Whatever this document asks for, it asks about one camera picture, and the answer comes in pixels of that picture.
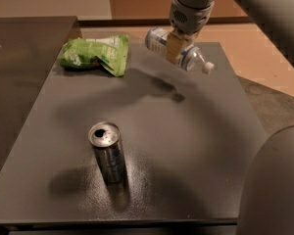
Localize tan taped gripper finger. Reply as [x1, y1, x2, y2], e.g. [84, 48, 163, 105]
[166, 28, 197, 65]

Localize dark tall metal can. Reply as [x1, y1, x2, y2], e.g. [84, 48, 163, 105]
[88, 121, 125, 184]

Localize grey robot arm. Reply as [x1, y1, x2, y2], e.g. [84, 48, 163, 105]
[172, 0, 294, 235]

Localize dark wooden wall rail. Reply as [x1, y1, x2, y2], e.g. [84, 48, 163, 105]
[78, 17, 253, 27]

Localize green chip bag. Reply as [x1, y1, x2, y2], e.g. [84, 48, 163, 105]
[59, 34, 129, 77]

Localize clear blue-label plastic bottle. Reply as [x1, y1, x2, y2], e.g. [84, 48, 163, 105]
[145, 26, 215, 74]

